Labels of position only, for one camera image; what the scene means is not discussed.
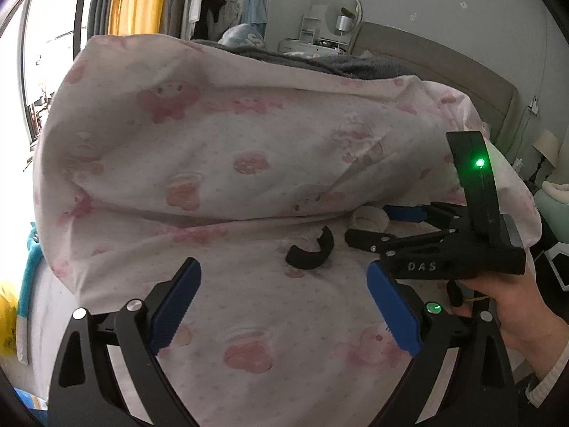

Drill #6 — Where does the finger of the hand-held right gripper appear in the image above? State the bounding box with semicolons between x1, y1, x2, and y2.
344;228;466;255
383;202;470;232

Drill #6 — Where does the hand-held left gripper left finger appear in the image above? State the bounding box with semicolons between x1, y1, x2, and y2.
48;257;202;427

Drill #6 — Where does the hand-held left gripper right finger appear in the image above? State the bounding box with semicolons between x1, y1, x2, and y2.
366;261;519;427

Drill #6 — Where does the beige tape roll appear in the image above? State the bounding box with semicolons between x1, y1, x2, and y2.
349;207;389;232

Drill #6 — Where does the black curved plastic piece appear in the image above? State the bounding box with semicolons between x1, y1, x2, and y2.
286;226;335;271

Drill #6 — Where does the person's right forearm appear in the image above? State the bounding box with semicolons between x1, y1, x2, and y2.
525;338;569;411

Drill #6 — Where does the person's right hand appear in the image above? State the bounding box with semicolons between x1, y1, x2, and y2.
454;270;566;377

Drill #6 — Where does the mint green cushion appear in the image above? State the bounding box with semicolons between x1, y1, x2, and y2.
533;178;569;243

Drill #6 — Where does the white table lamp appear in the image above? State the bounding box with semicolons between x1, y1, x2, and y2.
531;130;561;179

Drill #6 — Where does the grey bed headboard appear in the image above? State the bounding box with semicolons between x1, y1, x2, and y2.
351;21;521;152

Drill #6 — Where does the teal and white long cushion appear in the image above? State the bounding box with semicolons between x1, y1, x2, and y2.
15;221;47;365

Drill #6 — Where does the grey blanket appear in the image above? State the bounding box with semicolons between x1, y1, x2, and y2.
191;39;416;81

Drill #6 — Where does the pink printed blanket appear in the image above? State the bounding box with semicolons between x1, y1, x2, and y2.
31;33;543;427

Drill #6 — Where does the blue cardboard box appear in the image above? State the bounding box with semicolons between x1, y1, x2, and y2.
11;388;50;427

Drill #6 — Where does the white shelf rack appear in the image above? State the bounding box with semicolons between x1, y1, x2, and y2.
279;4;352;54

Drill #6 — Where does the round white mirror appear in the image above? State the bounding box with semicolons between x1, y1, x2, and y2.
324;0;363;38

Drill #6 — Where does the light blue plush towel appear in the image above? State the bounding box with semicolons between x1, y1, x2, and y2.
219;23;267;49

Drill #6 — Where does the light blue hanging garment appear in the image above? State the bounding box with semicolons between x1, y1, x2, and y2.
242;0;271;38

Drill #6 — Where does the window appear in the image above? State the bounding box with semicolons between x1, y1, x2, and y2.
18;0;94;152

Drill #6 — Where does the white hanging garment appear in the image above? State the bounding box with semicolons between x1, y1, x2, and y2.
181;0;206;38

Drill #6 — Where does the yellow curtain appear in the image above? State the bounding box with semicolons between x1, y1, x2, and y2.
109;0;172;37

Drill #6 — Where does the grey curtain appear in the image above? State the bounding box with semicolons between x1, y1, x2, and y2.
86;0;117;38

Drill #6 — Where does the white hexagonal frame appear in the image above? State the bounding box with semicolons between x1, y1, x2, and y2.
544;242;569;292

